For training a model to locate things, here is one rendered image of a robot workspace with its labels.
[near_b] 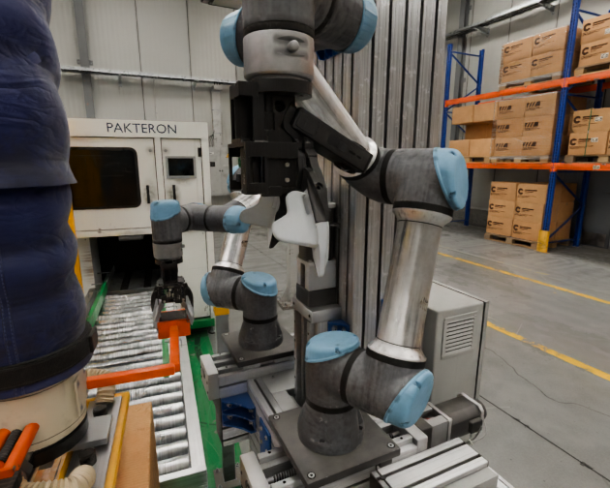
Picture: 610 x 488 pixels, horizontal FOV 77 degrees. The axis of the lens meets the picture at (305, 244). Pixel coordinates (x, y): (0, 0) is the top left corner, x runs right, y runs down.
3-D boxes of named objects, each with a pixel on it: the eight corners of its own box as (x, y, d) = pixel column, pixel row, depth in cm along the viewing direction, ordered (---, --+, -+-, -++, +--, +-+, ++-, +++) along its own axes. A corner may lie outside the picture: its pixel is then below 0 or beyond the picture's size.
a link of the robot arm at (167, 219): (188, 199, 103) (167, 202, 95) (190, 239, 105) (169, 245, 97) (164, 198, 106) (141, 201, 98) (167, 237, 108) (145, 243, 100)
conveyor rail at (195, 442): (172, 299, 347) (170, 280, 343) (178, 298, 349) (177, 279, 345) (195, 516, 136) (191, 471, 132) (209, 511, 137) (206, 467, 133)
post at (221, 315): (222, 473, 204) (212, 297, 183) (234, 471, 207) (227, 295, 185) (224, 484, 198) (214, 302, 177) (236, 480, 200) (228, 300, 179)
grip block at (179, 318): (159, 327, 113) (157, 311, 112) (189, 323, 115) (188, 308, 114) (158, 340, 105) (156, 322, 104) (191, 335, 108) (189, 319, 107)
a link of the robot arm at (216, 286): (231, 308, 122) (265, 158, 137) (192, 302, 127) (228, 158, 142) (247, 314, 133) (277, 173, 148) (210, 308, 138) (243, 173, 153)
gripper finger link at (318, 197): (303, 236, 41) (285, 168, 44) (318, 234, 42) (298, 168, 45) (320, 215, 37) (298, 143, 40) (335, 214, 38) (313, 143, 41)
